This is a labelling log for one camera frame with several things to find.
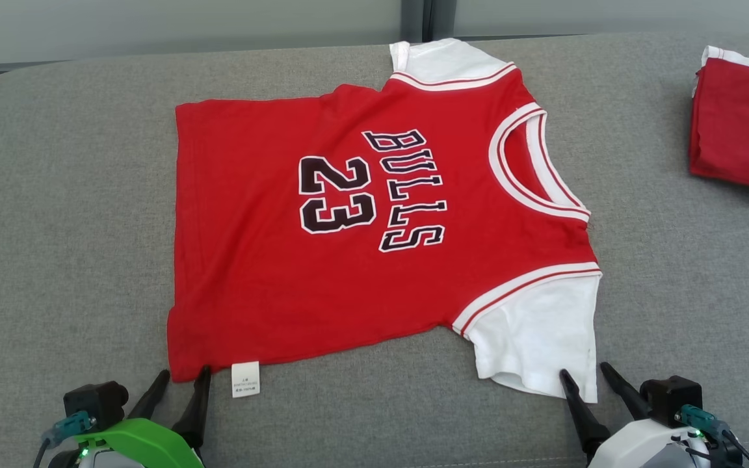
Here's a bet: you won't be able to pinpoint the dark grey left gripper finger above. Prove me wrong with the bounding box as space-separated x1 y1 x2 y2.
127 369 171 422
173 366 211 456

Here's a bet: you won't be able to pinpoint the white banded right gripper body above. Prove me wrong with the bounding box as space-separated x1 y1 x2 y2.
588 419 684 468

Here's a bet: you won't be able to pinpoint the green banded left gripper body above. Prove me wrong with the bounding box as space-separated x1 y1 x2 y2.
88 418 205 468

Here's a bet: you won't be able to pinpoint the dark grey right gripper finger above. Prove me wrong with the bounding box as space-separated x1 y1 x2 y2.
601 363 651 420
560 369 611 463

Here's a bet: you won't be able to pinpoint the red Bulls 23 jersey shirt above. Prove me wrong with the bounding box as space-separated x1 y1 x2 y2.
166 38 604 404

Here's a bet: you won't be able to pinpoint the red Bulls 23 shorts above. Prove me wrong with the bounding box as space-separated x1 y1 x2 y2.
689 45 749 201

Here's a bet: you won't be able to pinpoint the teal connector with black cable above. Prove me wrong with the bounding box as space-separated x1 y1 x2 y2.
33 411 97 468
676 404 749 468

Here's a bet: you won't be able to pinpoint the grey partition post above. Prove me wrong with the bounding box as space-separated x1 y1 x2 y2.
430 0 454 41
402 0 427 44

